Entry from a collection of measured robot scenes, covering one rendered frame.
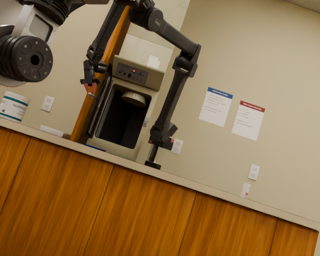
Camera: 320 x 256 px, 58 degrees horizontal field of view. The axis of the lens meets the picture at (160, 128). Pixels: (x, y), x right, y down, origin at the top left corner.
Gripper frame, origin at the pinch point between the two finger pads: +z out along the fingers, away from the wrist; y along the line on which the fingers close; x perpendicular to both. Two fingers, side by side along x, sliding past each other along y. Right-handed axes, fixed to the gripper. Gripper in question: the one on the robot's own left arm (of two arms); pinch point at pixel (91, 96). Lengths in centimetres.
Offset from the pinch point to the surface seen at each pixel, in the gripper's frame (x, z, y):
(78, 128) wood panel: -13.5, 15.6, 9.2
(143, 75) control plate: -13.2, -14.0, -31.3
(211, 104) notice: -59, 0, -88
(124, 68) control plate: -14.2, -19.1, -20.0
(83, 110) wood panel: -13.6, 5.0, 5.9
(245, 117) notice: -56, 12, -115
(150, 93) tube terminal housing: -19.8, -4.2, -35.5
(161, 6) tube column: -21, -62, -48
